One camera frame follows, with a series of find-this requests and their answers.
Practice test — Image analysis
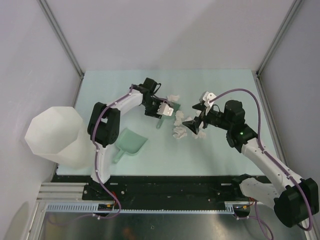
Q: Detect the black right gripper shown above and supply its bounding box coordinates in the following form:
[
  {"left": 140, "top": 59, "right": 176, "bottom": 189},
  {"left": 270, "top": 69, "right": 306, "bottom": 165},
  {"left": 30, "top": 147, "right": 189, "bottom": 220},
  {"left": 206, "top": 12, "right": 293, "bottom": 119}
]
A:
[{"left": 182, "top": 102, "right": 232, "bottom": 135}]

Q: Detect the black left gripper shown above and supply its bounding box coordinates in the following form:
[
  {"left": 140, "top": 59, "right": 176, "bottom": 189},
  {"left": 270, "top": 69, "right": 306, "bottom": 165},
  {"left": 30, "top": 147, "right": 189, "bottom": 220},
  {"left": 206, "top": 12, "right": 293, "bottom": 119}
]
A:
[{"left": 142, "top": 97, "right": 168, "bottom": 119}]

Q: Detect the green hand brush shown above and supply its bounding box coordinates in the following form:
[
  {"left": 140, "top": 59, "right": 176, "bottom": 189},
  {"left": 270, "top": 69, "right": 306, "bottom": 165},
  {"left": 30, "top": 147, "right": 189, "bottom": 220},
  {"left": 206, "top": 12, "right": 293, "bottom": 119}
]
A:
[{"left": 156, "top": 102, "right": 181, "bottom": 130}]

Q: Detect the green plastic dustpan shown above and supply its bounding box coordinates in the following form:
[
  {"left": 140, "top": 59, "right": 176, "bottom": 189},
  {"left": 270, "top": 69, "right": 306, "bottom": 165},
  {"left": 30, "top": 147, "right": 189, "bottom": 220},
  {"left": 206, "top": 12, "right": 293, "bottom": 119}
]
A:
[{"left": 112, "top": 128, "right": 148, "bottom": 164}]

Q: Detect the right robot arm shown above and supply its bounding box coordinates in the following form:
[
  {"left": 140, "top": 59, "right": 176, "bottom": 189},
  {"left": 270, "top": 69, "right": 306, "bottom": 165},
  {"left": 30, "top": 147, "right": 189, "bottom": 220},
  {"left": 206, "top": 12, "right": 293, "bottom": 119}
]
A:
[{"left": 182, "top": 100, "right": 320, "bottom": 228}]

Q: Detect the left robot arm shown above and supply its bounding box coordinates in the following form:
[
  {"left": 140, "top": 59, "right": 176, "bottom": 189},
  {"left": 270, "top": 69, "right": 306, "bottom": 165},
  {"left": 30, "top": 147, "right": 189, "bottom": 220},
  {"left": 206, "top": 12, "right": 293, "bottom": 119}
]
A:
[{"left": 87, "top": 77, "right": 167, "bottom": 200}]

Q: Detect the crumpled white paper scrap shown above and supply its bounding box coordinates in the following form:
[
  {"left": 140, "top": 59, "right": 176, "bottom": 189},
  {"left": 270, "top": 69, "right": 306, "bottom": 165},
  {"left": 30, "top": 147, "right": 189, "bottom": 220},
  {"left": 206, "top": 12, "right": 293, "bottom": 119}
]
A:
[
  {"left": 184, "top": 116, "right": 193, "bottom": 122},
  {"left": 167, "top": 94, "right": 180, "bottom": 103},
  {"left": 173, "top": 110, "right": 185, "bottom": 127},
  {"left": 172, "top": 126, "right": 188, "bottom": 140},
  {"left": 192, "top": 130, "right": 207, "bottom": 139}
]

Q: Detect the white plastic bin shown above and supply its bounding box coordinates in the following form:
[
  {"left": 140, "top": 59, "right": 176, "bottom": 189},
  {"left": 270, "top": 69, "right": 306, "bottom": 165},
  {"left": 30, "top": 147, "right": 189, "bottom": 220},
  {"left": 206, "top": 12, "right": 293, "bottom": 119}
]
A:
[{"left": 24, "top": 106, "right": 95, "bottom": 169}]

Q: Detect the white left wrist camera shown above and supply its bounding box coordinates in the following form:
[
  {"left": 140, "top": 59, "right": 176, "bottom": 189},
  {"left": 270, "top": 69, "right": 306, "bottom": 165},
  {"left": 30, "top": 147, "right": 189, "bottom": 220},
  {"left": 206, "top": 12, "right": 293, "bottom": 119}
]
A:
[{"left": 157, "top": 102, "right": 174, "bottom": 117}]

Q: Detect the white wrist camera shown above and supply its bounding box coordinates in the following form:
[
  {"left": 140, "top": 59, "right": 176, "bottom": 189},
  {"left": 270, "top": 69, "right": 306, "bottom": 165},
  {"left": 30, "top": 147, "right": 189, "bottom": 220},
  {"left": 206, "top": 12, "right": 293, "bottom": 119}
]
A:
[
  {"left": 157, "top": 102, "right": 174, "bottom": 117},
  {"left": 200, "top": 91, "right": 217, "bottom": 108}
]

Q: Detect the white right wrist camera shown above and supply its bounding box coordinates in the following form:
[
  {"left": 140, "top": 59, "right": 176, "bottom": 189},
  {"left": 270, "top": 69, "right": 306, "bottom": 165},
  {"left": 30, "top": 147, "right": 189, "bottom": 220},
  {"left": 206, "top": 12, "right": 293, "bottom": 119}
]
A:
[{"left": 200, "top": 91, "right": 217, "bottom": 108}]

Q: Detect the grey slotted cable duct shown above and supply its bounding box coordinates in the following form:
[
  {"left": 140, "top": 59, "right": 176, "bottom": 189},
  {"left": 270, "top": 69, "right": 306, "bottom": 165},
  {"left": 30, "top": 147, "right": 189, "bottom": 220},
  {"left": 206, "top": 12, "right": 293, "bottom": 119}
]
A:
[{"left": 45, "top": 202, "right": 234, "bottom": 215}]

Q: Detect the aluminium frame rail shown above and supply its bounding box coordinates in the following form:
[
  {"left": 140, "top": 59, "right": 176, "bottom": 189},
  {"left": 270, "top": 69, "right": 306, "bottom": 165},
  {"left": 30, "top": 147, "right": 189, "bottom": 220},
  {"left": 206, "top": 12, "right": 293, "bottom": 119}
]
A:
[{"left": 37, "top": 182, "right": 86, "bottom": 202}]

